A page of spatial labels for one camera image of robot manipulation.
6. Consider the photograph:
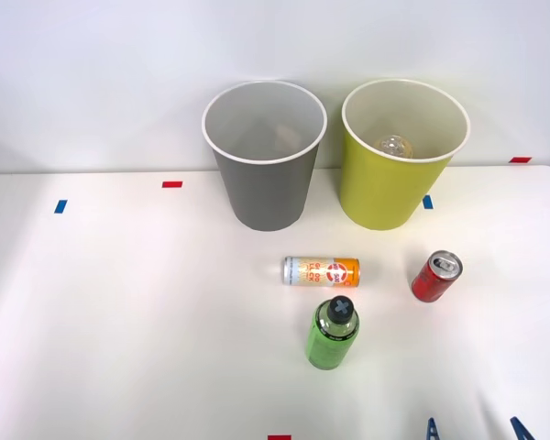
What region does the red can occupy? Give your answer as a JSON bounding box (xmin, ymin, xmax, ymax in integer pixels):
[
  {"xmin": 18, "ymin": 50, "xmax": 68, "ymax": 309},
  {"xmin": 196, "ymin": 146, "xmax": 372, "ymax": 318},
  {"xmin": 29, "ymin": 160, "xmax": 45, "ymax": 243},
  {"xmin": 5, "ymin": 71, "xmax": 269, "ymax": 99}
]
[{"xmin": 411, "ymin": 249, "xmax": 464, "ymax": 304}]

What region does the green bottle with black cap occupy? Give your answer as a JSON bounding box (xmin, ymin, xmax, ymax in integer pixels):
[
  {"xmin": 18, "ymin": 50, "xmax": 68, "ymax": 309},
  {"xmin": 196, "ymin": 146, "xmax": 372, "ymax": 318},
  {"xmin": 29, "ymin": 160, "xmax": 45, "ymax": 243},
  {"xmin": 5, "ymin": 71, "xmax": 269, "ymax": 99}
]
[{"xmin": 304, "ymin": 295, "xmax": 361, "ymax": 370}]

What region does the orange and white can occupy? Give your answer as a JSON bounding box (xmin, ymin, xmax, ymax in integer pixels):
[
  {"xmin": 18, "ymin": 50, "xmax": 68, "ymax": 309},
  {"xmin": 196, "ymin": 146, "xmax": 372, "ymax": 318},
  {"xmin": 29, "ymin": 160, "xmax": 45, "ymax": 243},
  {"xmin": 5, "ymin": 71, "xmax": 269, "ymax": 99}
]
[{"xmin": 282, "ymin": 255, "xmax": 361, "ymax": 289}]

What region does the yellow-green plastic waste bin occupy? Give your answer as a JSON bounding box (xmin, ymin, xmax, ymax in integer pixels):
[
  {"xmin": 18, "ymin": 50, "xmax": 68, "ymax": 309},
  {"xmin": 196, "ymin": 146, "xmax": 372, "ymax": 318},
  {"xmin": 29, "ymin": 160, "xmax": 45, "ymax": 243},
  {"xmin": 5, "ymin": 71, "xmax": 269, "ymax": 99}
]
[{"xmin": 340, "ymin": 77, "xmax": 472, "ymax": 232}]

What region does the clear plastic bottle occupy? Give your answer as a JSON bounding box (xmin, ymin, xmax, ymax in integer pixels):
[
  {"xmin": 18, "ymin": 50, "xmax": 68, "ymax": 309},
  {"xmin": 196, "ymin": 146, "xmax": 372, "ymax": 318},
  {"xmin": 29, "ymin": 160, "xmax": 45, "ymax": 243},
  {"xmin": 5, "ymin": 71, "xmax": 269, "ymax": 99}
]
[{"xmin": 373, "ymin": 134, "xmax": 414, "ymax": 160}]

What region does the grey plastic waste bin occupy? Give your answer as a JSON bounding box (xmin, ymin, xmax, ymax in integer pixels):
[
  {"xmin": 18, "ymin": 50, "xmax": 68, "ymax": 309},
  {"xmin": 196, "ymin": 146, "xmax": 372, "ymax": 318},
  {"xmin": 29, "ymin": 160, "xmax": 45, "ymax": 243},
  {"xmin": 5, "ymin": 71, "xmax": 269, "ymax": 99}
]
[{"xmin": 200, "ymin": 80, "xmax": 328, "ymax": 233}]

